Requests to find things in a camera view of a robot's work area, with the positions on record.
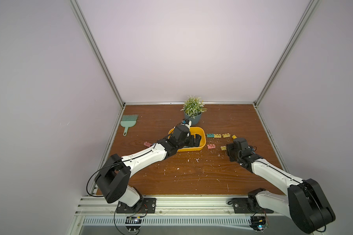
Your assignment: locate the yellow plastic storage box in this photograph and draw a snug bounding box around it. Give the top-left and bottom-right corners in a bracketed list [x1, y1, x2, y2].
[177, 126, 207, 152]

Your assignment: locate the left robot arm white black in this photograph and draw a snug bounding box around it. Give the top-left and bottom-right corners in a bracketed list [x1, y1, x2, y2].
[91, 123, 207, 207]

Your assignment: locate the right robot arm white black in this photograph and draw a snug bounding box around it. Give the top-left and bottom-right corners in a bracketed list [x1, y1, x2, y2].
[226, 138, 336, 234]

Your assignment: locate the potted plant blue-grey pot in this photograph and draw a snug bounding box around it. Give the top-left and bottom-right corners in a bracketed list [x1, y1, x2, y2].
[182, 96, 207, 125]

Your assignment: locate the green hand brush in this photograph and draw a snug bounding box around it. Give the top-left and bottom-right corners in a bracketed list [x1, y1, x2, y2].
[120, 115, 138, 136]

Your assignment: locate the right controller board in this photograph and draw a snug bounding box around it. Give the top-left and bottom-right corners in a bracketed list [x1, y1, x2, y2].
[250, 216, 268, 232]

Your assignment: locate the controller board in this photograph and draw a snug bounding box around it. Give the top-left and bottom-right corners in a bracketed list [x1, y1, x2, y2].
[125, 216, 143, 235]
[250, 216, 268, 232]

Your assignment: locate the left controller board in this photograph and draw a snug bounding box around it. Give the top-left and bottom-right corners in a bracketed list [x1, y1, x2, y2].
[125, 216, 143, 235]

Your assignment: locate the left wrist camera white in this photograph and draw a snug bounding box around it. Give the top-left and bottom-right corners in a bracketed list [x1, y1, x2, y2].
[181, 119, 192, 129]

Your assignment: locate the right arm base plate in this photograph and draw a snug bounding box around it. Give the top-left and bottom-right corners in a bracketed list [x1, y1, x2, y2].
[227, 197, 274, 214]

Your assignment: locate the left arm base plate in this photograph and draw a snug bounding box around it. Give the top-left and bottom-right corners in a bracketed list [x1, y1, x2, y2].
[116, 197, 157, 214]

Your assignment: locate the aluminium front rail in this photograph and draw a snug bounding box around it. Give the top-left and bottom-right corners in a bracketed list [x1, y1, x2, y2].
[75, 195, 317, 217]

